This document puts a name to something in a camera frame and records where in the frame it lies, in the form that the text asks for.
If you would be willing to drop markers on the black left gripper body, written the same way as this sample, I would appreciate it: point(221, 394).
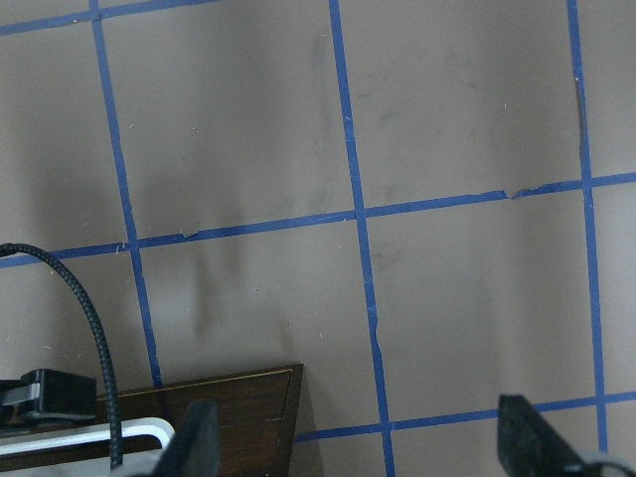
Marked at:
point(44, 395)

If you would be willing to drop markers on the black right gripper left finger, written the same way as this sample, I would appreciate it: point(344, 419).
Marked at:
point(195, 448)

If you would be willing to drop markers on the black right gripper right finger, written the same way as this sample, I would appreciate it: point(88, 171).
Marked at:
point(529, 446)

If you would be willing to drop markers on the wooden drawer with white handle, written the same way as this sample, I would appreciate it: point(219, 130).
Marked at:
point(257, 415)

